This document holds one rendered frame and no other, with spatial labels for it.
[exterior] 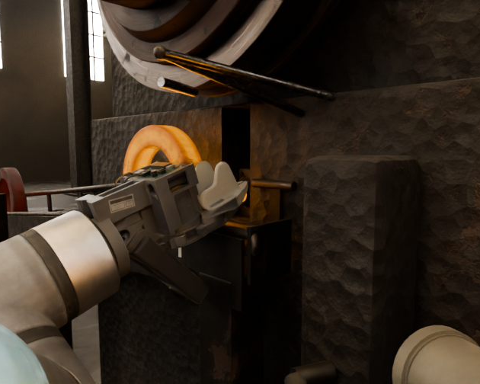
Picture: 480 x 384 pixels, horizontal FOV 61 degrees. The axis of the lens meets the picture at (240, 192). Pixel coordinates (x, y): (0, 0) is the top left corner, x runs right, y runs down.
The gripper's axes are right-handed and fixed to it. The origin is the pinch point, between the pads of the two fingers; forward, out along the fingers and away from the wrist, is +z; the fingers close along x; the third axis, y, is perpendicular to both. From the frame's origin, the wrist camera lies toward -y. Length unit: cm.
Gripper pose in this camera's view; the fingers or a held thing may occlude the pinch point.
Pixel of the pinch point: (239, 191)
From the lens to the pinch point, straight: 53.0
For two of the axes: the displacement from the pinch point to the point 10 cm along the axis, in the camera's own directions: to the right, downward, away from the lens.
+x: -7.1, -0.8, 7.1
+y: -2.2, -9.2, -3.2
